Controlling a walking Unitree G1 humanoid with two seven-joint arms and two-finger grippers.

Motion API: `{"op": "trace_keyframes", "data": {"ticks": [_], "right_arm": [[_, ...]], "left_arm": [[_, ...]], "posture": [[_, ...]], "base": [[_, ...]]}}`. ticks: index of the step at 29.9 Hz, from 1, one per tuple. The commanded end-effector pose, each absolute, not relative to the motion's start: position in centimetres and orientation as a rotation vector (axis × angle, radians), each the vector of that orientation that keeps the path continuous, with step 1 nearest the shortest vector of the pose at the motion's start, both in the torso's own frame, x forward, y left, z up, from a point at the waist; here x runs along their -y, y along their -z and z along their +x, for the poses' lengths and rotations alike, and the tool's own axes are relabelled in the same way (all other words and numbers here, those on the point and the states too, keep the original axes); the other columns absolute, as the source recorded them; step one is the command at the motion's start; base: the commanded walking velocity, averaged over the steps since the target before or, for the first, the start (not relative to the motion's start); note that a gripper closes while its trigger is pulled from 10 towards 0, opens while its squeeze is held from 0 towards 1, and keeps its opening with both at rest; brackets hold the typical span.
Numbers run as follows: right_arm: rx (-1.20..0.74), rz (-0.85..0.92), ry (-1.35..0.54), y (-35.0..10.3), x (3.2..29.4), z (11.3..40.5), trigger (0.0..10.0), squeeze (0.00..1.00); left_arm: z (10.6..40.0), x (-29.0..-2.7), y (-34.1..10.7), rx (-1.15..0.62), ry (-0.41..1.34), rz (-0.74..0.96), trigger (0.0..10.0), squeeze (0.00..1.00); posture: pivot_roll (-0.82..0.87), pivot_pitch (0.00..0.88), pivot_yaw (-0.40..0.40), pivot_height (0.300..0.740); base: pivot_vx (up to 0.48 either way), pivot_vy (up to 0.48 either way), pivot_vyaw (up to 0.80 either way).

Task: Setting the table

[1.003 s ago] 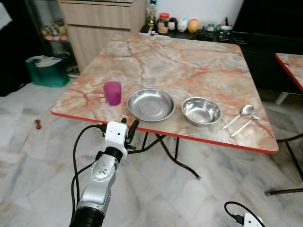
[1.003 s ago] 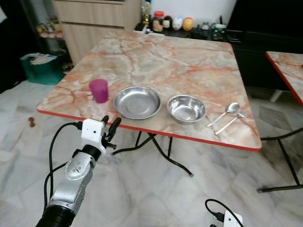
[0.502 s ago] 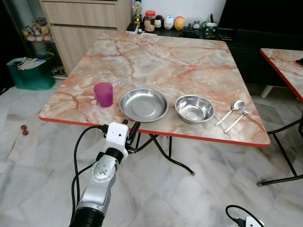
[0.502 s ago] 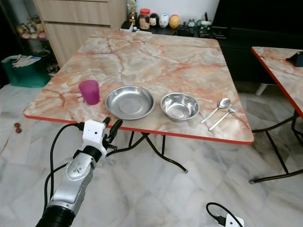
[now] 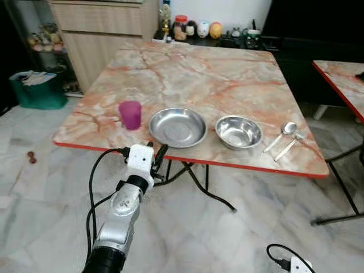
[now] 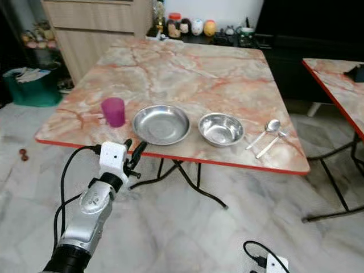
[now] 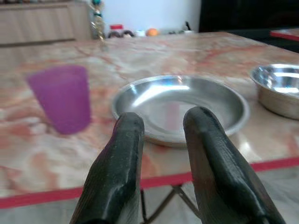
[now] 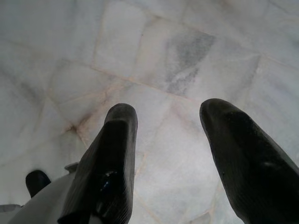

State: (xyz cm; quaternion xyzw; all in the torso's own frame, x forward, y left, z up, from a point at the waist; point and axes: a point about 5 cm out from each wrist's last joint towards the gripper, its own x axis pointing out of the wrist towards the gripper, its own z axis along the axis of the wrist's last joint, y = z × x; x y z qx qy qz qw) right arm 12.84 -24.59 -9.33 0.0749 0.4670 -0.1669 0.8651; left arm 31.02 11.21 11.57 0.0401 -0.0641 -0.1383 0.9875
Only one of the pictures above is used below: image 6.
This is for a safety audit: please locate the straight black table leg frame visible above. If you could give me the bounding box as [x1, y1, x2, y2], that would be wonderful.
[302, 139, 364, 223]

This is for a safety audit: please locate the glass shelf with figurines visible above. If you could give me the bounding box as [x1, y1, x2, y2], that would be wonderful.
[9, 0, 63, 75]

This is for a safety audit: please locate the black television screen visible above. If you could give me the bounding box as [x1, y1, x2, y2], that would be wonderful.
[255, 0, 364, 39]

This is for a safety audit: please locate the yellow egg figurine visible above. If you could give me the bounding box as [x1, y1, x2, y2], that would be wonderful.
[204, 19, 217, 37]

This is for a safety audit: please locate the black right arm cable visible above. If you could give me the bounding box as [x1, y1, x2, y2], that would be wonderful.
[242, 241, 274, 268]

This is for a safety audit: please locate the dark round figurine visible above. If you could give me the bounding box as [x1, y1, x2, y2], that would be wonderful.
[180, 18, 192, 36]

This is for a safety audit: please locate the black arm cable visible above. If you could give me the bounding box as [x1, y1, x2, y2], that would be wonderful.
[53, 144, 101, 252]
[242, 241, 274, 268]

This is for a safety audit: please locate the white egg figurine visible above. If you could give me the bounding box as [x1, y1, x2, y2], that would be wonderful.
[191, 19, 204, 36]

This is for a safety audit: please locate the pale furniture leg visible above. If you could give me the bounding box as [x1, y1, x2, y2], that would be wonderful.
[306, 101, 322, 118]

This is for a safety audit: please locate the white-handled fork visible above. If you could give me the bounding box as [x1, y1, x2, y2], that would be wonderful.
[256, 130, 289, 159]

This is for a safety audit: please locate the golden bottle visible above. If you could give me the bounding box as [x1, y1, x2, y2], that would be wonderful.
[152, 0, 166, 32]

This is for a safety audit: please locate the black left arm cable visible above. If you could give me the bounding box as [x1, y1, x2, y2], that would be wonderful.
[53, 144, 101, 252]

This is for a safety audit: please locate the green mug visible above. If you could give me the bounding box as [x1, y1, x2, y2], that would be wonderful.
[238, 26, 256, 47]

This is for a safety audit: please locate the purple plastic cup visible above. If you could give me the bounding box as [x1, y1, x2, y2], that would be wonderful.
[101, 97, 126, 128]

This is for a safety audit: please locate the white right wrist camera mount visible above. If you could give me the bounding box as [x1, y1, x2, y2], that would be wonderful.
[265, 254, 290, 273]

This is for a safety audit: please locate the red-lidded jar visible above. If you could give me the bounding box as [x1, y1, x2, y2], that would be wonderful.
[167, 13, 182, 39]

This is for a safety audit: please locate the black object on side table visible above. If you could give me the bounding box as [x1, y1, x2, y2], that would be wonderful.
[344, 64, 364, 84]

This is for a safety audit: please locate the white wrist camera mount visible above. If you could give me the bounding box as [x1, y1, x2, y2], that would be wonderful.
[265, 254, 290, 273]
[98, 142, 129, 183]

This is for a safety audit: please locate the green bin with papers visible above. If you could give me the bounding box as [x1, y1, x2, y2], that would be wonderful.
[3, 67, 64, 108]

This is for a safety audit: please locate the light wooden cabinet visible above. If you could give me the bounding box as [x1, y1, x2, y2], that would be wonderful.
[42, 0, 154, 87]

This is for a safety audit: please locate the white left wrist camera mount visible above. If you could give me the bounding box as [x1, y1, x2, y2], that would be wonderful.
[98, 142, 129, 183]

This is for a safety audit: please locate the shallow steel plate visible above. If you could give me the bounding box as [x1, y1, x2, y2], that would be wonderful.
[133, 105, 192, 146]

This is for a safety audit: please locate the steel spoon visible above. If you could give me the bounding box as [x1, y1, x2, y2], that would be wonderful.
[246, 119, 282, 151]

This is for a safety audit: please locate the deep steel bowl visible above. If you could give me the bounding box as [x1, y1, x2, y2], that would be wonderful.
[198, 113, 245, 147]

